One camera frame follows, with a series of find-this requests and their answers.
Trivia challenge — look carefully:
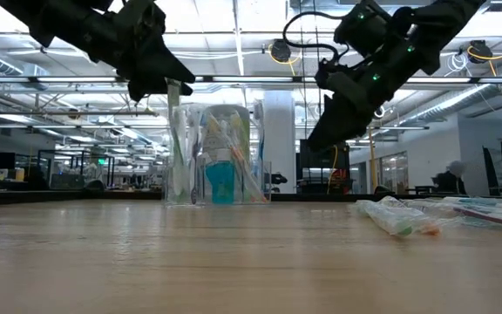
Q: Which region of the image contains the clear acrylic organizer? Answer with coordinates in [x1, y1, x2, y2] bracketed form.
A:
[163, 159, 272, 207]

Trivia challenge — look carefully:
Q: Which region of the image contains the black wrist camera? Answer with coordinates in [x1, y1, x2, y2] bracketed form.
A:
[332, 1, 388, 57]
[118, 0, 167, 44]

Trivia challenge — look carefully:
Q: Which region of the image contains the black office chair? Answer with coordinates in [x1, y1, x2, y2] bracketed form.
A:
[270, 173, 288, 193]

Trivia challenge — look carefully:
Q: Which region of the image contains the thin yellow cable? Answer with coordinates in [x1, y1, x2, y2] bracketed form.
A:
[325, 146, 340, 195]

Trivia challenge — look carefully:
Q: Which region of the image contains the small blue mouthwash bottle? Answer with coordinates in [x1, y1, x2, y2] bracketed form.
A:
[204, 147, 238, 206]

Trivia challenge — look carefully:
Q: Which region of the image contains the white building column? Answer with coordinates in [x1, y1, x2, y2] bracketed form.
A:
[262, 90, 296, 195]

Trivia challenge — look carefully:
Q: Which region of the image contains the person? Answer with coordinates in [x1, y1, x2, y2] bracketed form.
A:
[432, 160, 469, 195]

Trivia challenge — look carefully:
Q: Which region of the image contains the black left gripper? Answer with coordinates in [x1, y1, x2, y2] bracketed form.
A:
[87, 12, 197, 103]

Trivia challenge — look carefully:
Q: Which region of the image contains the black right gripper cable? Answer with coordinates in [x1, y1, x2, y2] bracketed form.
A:
[282, 10, 342, 63]

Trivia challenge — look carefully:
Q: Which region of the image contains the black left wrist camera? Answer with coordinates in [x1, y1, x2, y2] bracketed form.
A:
[118, 0, 167, 44]

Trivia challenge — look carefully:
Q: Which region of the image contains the black equipment cabinet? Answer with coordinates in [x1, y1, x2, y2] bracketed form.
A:
[297, 139, 351, 195]

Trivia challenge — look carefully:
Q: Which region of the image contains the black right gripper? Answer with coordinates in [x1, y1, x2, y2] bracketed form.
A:
[306, 38, 414, 153]

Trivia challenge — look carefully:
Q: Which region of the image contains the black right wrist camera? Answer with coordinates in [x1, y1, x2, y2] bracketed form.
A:
[332, 1, 388, 57]

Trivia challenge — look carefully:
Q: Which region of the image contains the yellow hanging cable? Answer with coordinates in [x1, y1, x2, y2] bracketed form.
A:
[367, 126, 379, 194]

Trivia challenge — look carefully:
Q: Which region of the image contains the orange yellow toothbrush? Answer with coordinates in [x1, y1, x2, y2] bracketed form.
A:
[208, 112, 266, 204]

